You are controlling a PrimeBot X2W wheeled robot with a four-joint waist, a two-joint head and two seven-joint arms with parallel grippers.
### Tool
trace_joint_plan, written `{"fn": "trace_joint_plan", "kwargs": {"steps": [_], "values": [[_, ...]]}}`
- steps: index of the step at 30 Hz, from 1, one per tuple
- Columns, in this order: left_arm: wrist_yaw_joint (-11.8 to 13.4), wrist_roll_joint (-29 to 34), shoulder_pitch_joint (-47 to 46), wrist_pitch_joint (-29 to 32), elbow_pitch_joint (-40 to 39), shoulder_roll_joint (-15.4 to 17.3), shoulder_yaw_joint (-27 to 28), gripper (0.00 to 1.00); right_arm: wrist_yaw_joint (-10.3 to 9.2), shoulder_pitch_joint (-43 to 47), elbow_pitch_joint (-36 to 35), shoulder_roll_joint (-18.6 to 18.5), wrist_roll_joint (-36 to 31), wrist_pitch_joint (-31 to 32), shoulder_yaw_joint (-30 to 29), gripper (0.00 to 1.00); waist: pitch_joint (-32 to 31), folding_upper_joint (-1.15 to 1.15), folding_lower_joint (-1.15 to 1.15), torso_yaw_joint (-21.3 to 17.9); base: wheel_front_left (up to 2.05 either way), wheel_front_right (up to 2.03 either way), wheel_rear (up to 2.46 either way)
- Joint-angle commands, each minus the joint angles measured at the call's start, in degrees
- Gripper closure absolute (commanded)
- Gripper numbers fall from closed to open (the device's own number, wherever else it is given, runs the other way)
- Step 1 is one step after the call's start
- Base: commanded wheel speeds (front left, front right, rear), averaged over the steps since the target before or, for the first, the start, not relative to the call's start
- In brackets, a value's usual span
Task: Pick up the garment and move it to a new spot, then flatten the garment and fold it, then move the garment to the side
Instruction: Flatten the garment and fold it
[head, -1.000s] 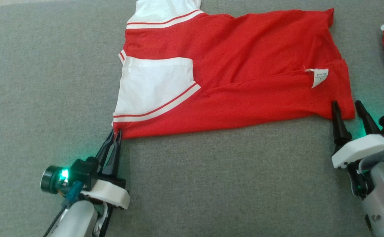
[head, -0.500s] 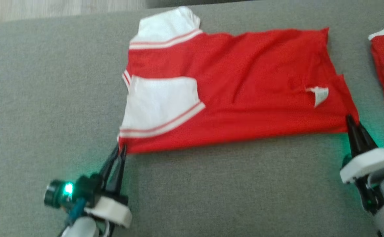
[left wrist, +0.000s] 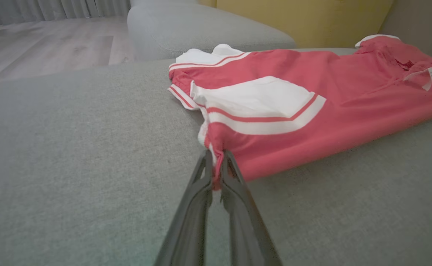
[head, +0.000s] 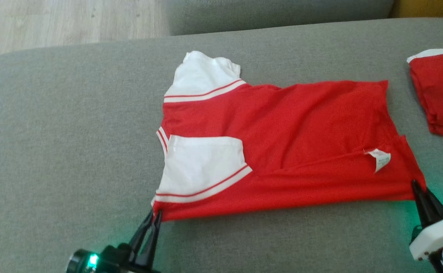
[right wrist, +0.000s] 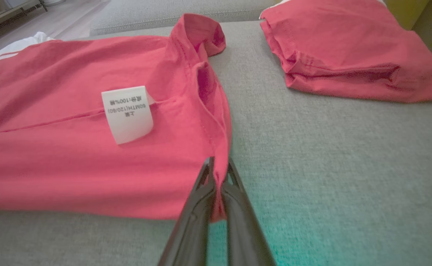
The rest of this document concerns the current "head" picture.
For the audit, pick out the large grey sofa chaise cushion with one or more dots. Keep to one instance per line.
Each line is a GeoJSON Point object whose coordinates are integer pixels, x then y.
{"type": "Point", "coordinates": [73, 132]}

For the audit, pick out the yellow sofa backrest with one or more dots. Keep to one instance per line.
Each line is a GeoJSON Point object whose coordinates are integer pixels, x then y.
{"type": "Point", "coordinates": [430, 8]}

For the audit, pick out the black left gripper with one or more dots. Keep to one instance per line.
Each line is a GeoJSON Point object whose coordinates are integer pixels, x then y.
{"type": "Point", "coordinates": [111, 261]}

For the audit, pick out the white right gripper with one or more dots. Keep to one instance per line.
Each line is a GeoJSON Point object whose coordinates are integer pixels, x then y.
{"type": "Point", "coordinates": [439, 237]}

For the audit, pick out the grey sofa seat cushion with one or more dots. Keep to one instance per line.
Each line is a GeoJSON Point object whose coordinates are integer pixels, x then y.
{"type": "Point", "coordinates": [274, 15]}

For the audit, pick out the red and white shirt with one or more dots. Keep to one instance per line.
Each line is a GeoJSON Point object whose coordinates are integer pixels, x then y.
{"type": "Point", "coordinates": [301, 125]}

